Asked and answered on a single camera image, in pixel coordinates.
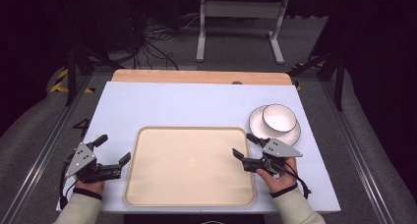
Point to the person's right hand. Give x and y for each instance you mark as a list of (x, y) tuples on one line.
[(285, 181)]

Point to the person's left hand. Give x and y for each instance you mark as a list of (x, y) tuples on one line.
[(91, 186)]

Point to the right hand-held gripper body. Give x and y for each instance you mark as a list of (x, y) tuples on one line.
[(280, 148)]

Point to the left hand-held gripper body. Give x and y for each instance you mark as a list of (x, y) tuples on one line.
[(81, 160)]

